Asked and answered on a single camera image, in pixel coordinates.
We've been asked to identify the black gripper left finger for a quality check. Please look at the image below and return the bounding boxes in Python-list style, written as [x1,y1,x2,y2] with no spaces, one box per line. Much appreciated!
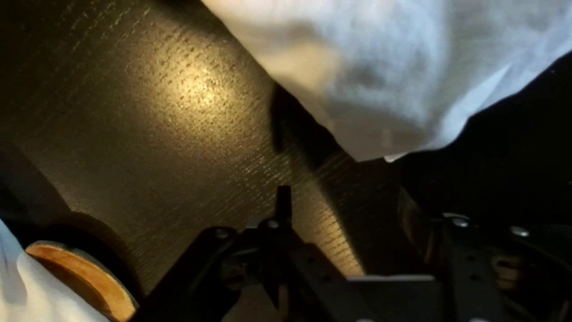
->
[137,185,362,322]

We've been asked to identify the white cloth towel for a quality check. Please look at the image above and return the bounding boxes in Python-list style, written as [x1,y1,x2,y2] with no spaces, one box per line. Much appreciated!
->
[0,219,110,322]
[200,0,572,165]

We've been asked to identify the wooden spoon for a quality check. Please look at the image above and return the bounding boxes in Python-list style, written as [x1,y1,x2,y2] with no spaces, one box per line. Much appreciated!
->
[24,240,139,322]

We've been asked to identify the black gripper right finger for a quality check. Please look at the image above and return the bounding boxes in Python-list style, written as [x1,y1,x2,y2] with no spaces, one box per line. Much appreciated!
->
[396,194,572,322]

